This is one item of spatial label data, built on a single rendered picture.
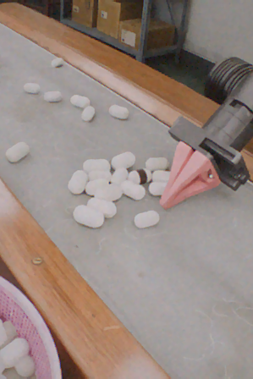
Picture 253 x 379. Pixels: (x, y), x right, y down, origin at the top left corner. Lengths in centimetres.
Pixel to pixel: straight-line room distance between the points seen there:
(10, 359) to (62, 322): 6
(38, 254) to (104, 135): 28
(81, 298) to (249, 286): 18
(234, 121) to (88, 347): 30
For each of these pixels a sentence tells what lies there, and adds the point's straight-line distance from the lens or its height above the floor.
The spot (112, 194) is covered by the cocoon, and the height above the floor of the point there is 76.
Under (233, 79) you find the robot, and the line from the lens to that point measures 84.
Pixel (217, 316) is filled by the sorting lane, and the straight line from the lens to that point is 40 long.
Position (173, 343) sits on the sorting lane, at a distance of 37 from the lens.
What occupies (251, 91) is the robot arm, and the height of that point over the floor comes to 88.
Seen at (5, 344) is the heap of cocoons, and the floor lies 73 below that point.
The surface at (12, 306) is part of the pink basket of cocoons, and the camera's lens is 37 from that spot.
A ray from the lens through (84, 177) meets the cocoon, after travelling 49.
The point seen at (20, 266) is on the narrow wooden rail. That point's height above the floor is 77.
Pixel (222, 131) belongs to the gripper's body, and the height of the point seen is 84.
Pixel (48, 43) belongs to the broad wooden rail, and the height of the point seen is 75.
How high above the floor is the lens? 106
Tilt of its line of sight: 39 degrees down
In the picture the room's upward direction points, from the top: 7 degrees clockwise
